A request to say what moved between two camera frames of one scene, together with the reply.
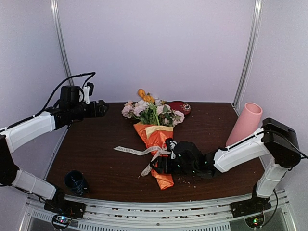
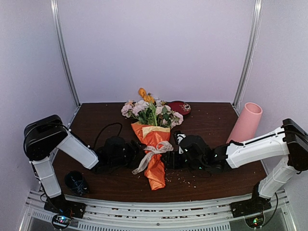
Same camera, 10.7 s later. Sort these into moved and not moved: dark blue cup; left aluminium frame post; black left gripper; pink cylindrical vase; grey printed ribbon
Moved: grey printed ribbon; black left gripper
Not moved: dark blue cup; pink cylindrical vase; left aluminium frame post
